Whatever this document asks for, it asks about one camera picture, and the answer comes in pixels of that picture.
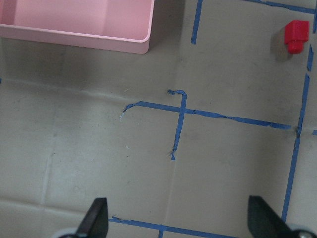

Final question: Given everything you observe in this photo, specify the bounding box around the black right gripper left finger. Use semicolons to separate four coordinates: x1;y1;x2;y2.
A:
75;197;108;238

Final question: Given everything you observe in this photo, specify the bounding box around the red toy block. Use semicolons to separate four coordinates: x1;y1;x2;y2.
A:
284;20;310;54

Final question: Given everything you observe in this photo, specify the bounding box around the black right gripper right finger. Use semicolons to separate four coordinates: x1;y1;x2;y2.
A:
248;196;297;238

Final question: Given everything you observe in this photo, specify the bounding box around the pink plastic box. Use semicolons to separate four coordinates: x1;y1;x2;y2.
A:
0;0;155;54

